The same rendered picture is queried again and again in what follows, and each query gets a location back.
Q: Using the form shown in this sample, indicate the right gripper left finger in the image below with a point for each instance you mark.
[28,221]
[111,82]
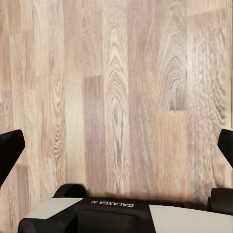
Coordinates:
[12,145]

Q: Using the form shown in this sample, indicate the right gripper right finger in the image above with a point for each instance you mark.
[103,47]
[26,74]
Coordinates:
[225,144]

